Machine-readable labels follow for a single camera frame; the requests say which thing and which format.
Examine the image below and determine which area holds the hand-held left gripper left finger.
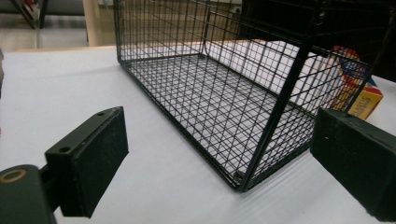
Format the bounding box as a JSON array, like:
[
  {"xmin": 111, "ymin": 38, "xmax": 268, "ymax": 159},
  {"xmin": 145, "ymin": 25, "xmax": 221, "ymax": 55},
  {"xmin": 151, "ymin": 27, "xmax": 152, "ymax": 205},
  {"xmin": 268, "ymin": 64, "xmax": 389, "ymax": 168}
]
[{"xmin": 39, "ymin": 105, "xmax": 130, "ymax": 218}]

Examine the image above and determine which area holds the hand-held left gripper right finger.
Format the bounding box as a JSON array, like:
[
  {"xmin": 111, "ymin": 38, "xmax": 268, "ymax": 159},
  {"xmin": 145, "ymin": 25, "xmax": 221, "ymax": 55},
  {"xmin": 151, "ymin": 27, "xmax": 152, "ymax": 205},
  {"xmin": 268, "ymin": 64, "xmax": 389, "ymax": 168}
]
[{"xmin": 309, "ymin": 106, "xmax": 396, "ymax": 223}]

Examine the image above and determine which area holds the yellow and red cardboard box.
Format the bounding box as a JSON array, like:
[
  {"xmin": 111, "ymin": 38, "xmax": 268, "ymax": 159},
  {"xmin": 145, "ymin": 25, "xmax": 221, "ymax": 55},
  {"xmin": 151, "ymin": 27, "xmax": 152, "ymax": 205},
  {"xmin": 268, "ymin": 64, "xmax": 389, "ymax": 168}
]
[{"xmin": 323, "ymin": 45, "xmax": 385, "ymax": 121}]

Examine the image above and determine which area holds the dark metal stand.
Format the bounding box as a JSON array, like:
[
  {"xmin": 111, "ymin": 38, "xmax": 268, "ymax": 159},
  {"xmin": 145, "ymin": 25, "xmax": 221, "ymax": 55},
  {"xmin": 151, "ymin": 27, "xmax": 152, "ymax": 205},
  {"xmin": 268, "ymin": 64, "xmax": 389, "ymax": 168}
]
[{"xmin": 10, "ymin": 0, "xmax": 50, "ymax": 30}]

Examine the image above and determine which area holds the wooden post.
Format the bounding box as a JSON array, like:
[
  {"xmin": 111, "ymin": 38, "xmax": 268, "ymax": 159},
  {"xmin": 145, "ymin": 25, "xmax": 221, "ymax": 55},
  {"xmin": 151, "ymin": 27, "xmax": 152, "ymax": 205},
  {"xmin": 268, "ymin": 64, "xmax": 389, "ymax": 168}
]
[{"xmin": 82, "ymin": 0, "xmax": 103, "ymax": 48}]

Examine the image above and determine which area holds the black wire mesh rack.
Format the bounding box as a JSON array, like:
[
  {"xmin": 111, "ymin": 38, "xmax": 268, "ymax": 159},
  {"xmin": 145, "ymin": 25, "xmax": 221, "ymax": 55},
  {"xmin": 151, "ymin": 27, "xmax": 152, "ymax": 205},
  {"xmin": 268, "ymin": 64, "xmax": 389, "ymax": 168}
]
[{"xmin": 112, "ymin": 0, "xmax": 396, "ymax": 193}]

